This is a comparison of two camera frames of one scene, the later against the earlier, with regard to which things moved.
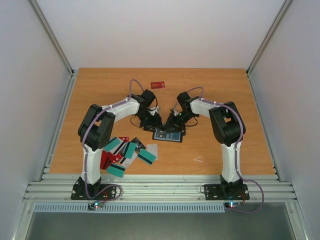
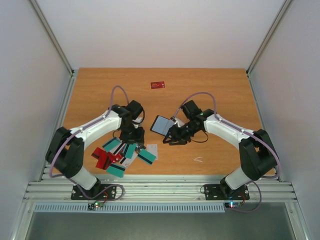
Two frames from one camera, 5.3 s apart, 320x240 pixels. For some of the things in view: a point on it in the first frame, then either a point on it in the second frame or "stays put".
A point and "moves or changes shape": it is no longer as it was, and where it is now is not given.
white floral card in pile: x=128 y=161 stays put
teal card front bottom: x=116 y=169 stays put
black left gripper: x=155 y=124 -> x=139 y=138
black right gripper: x=175 y=123 -> x=177 y=131
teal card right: x=146 y=156 stays put
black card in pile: x=139 y=145 stays put
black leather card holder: x=172 y=136 moves or changes shape
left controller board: x=95 y=205 stays put
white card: x=152 y=148 stays put
